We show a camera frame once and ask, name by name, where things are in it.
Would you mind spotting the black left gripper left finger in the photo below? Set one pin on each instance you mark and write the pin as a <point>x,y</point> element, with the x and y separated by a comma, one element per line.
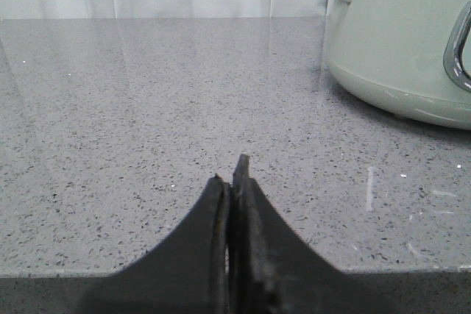
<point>185,273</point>

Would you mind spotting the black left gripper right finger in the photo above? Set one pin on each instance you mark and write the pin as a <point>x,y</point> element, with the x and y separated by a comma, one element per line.
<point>273,271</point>

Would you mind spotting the pale green electric pot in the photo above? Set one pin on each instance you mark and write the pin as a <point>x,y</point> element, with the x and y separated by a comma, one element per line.
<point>408,57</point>

